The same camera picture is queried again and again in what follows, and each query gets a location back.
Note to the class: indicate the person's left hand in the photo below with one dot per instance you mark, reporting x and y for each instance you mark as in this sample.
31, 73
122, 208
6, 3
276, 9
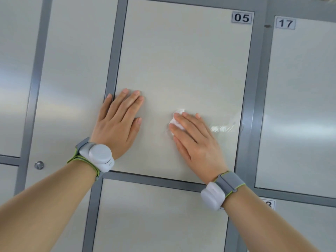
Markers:
115, 128

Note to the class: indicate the person's right hand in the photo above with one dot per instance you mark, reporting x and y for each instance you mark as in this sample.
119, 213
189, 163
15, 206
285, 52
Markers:
202, 152

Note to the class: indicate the person's left thumb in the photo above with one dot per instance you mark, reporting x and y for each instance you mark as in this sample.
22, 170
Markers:
136, 125

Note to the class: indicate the person's right middle finger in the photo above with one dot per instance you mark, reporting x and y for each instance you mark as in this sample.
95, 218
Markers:
185, 125

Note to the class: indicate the person's right little finger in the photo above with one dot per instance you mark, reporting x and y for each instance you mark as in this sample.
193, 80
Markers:
203, 123

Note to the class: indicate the person's left middle finger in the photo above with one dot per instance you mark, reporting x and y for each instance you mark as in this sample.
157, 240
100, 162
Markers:
130, 102

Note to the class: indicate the person's left little finger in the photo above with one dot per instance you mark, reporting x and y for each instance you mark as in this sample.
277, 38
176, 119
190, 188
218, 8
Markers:
107, 104

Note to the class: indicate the person's right thumb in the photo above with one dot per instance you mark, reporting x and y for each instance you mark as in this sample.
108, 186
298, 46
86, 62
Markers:
181, 148

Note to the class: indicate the white wiping cloth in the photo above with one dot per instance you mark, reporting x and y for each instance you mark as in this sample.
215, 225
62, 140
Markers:
175, 122

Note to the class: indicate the person's left forearm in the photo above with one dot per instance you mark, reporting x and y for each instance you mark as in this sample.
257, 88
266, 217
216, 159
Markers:
44, 209

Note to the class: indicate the person's right forearm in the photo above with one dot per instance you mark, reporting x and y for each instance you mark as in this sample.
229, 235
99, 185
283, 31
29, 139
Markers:
265, 223

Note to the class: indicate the white locker door with lock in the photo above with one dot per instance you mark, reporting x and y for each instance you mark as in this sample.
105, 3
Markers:
70, 76

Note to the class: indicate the white wrist tracker, grey band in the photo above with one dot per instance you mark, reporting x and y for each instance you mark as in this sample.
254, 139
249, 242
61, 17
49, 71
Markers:
98, 154
217, 191

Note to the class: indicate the white locker door being wiped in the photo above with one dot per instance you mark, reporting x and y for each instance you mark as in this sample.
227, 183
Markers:
183, 70

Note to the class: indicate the round silver door lock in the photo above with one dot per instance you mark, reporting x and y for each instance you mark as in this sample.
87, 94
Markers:
39, 165

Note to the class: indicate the white number label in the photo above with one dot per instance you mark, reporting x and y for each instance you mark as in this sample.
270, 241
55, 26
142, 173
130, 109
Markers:
268, 204
241, 17
285, 23

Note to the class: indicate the grey metal locker frame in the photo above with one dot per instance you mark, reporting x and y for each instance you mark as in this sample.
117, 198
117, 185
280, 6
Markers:
249, 102

